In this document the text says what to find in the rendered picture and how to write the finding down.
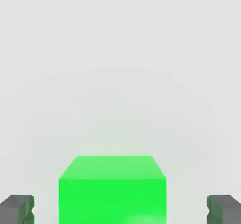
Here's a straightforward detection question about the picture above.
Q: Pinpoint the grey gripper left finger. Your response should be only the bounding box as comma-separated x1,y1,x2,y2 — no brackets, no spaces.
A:
0,194,35,224

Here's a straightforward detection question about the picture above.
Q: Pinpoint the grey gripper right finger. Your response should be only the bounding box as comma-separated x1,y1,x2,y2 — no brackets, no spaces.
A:
206,194,241,224

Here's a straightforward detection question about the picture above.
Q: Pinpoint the small green cube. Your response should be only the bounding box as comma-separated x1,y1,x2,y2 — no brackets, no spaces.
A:
58,155,167,224

